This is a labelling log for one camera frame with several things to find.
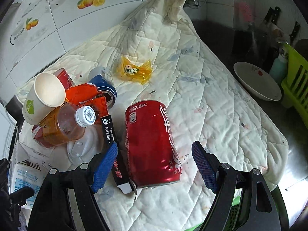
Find teal bottle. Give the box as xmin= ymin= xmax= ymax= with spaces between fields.
xmin=269 ymin=54 xmax=288 ymax=85

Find pink brush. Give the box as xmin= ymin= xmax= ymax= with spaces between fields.
xmin=238 ymin=2 xmax=254 ymax=23

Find white paper cup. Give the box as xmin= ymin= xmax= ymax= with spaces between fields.
xmin=22 ymin=73 xmax=66 ymax=125

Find lime green dish rack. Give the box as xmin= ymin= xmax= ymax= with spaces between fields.
xmin=281 ymin=44 xmax=308 ymax=127

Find orange plastic bottle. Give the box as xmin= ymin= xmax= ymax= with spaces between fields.
xmin=32 ymin=103 xmax=96 ymax=148

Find black cardboard box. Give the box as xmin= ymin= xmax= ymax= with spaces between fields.
xmin=100 ymin=115 xmax=136 ymax=194

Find red cola can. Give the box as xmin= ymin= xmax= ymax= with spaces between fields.
xmin=125 ymin=100 xmax=182 ymax=188

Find blue silver can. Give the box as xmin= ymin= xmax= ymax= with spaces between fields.
xmin=88 ymin=66 xmax=117 ymax=109

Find green round basket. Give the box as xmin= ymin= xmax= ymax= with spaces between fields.
xmin=186 ymin=196 xmax=240 ymax=231

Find black knife handles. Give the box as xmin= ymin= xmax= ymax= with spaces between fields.
xmin=263 ymin=6 xmax=301 ymax=48

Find white ceramic plate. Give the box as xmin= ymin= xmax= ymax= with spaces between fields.
xmin=233 ymin=62 xmax=282 ymax=102

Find yellow candy wrapper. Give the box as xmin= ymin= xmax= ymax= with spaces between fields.
xmin=115 ymin=56 xmax=152 ymax=85

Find red snack wrapper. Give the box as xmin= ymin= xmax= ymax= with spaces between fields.
xmin=66 ymin=84 xmax=109 ymax=125

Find white quilted cloth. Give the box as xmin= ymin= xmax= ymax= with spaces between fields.
xmin=10 ymin=0 xmax=288 ymax=230

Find clear plastic lid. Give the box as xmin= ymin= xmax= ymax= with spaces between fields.
xmin=67 ymin=125 xmax=104 ymax=169

